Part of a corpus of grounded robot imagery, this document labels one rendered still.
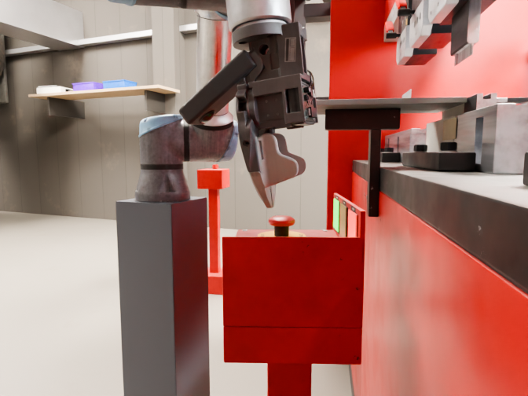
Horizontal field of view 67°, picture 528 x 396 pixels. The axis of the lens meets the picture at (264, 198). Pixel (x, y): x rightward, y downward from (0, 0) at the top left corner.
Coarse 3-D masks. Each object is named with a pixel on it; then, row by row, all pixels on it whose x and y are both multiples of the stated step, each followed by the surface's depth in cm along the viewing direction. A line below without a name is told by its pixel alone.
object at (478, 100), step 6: (474, 96) 66; (480, 96) 65; (486, 96) 66; (492, 96) 64; (468, 102) 68; (474, 102) 66; (480, 102) 65; (486, 102) 65; (492, 102) 64; (468, 108) 68; (474, 108) 66
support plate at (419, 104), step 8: (320, 104) 73; (328, 104) 72; (336, 104) 72; (344, 104) 72; (352, 104) 72; (360, 104) 72; (368, 104) 72; (376, 104) 72; (384, 104) 72; (392, 104) 72; (400, 104) 72; (408, 104) 72; (416, 104) 72; (424, 104) 72; (432, 104) 72; (440, 104) 72; (448, 104) 72; (456, 104) 72; (320, 112) 86; (408, 112) 86; (416, 112) 86; (424, 112) 86; (432, 112) 86
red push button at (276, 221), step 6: (276, 216) 59; (282, 216) 59; (288, 216) 59; (270, 222) 58; (276, 222) 57; (282, 222) 57; (288, 222) 57; (294, 222) 58; (276, 228) 58; (282, 228) 58; (288, 228) 59; (276, 234) 59; (282, 234) 58; (288, 234) 59
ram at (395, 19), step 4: (388, 0) 147; (392, 0) 137; (388, 4) 146; (392, 4) 137; (388, 8) 146; (388, 12) 146; (396, 12) 129; (392, 16) 137; (396, 16) 129; (384, 20) 156; (392, 20) 137; (396, 20) 132; (384, 24) 156; (396, 24) 136; (396, 28) 140; (396, 32) 145; (384, 36) 155; (384, 40) 155; (388, 40) 155; (392, 40) 155; (396, 40) 155
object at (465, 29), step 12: (468, 0) 71; (480, 0) 70; (468, 12) 71; (480, 12) 70; (456, 24) 77; (468, 24) 71; (456, 36) 77; (468, 36) 71; (456, 48) 77; (468, 48) 73; (456, 60) 80
